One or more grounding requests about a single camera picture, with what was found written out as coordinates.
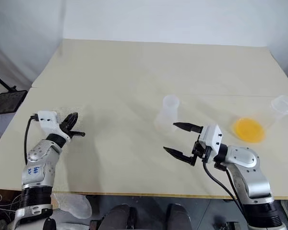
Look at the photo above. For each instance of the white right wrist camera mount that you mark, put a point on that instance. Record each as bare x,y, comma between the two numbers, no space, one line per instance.
213,136

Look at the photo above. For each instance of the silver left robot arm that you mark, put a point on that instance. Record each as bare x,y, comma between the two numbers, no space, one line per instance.
38,153

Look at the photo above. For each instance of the white plastic bag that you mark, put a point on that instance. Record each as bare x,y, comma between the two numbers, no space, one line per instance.
72,203

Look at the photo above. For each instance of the translucent cup with orange liquid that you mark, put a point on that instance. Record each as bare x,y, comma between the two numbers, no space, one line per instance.
266,117

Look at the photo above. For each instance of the dark rounded shape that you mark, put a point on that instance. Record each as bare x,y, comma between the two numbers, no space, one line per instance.
120,216
180,215

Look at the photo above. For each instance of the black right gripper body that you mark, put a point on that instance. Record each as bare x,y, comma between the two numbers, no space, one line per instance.
202,153

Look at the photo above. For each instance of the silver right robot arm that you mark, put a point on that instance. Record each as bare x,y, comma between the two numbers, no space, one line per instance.
244,158

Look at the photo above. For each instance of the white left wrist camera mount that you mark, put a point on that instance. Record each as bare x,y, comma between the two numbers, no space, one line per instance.
46,119

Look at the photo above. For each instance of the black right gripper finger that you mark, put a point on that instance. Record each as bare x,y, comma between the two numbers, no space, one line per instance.
178,154
188,127

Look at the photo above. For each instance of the clear plastic cup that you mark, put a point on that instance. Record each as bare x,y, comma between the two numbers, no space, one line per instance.
169,110

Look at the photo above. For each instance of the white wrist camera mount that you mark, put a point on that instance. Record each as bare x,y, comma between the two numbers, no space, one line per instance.
213,136
46,119

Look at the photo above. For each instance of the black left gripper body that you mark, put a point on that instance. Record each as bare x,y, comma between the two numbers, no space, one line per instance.
66,132

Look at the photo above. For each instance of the orange liquid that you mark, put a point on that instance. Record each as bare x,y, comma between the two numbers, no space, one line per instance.
249,129

